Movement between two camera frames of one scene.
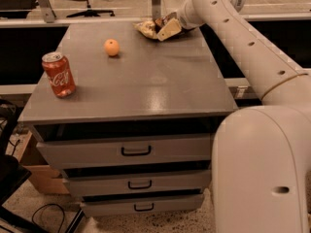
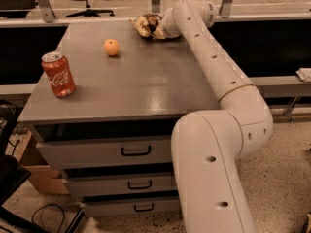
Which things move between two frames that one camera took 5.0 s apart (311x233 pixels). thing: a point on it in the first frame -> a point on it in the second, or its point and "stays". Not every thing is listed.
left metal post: x=45 y=2 stays
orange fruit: x=111 y=47 stays
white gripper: x=185 y=19 -> x=165 y=26
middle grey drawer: x=141 y=183 stays
